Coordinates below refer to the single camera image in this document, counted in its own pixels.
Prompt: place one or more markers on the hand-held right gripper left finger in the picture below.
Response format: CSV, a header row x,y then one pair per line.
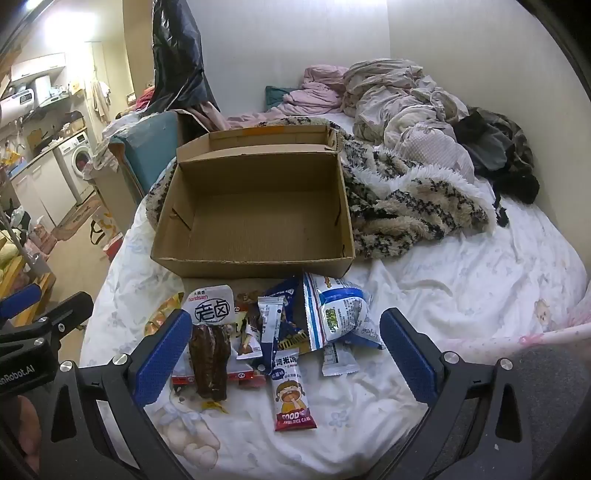
x,y
164,355

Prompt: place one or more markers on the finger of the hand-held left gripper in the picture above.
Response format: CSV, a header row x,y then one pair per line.
x,y
18,302
69,314

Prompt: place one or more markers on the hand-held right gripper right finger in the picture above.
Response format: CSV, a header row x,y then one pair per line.
x,y
411,355

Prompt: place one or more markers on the yellow snack packet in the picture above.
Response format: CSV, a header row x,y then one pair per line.
x,y
159,318

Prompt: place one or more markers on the brown meat snack packet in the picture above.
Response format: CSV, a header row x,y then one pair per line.
x,y
210,364

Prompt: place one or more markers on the small white snack packet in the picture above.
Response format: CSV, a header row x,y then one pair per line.
x,y
339,360

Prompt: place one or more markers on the small yellow wrapper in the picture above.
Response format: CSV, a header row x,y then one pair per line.
x,y
214,407

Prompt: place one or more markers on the blue and white snack bag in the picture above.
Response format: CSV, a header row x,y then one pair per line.
x,y
341,314

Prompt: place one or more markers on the small white and brown packet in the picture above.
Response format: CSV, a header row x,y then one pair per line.
x,y
249,344

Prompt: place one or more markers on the dark blue snack packet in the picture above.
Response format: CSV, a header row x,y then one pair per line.
x,y
291,334

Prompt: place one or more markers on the white rice cracker bar packet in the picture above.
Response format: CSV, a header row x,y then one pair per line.
x,y
293,406

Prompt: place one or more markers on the cardboard box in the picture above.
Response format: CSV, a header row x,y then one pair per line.
x,y
258,221

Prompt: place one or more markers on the person's left hand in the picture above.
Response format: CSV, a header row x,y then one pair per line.
x,y
21,429

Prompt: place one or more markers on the wooden furniture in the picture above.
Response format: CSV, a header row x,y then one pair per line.
x,y
23,295

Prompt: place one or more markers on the red box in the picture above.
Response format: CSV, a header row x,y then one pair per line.
x,y
113,249

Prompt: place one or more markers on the white and yellow tote bag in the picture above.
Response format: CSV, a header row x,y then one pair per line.
x,y
101,228

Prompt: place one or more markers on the patterned floor mat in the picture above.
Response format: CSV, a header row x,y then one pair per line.
x,y
74,219

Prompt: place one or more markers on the white kitchen cabinet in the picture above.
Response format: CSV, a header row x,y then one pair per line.
x,y
41,189

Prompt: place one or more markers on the fuzzy patterned blanket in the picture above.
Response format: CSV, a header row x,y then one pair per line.
x,y
406,212

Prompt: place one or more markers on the white washing machine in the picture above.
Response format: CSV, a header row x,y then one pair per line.
x,y
76,166

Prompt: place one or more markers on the teal chair cushion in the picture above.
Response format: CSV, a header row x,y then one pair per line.
x,y
147,147

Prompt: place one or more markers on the white water heater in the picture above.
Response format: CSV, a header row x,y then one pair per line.
x,y
18,104

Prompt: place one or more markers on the hanging white towel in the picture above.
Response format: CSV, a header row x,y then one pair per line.
x,y
99,99

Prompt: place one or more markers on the dark clothing pile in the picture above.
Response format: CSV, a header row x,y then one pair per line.
x,y
498,147

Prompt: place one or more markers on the red clothing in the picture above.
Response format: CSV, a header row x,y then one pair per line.
x,y
145,98

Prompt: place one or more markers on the crumpled beige duvet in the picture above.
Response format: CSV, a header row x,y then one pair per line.
x,y
397,106

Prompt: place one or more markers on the pink quilt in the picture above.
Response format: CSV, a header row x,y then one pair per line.
x,y
314,97

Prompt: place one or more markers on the black plastic bag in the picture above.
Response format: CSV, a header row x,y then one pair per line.
x,y
180,55

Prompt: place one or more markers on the teal pillow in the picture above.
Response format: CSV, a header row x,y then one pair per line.
x,y
277,97

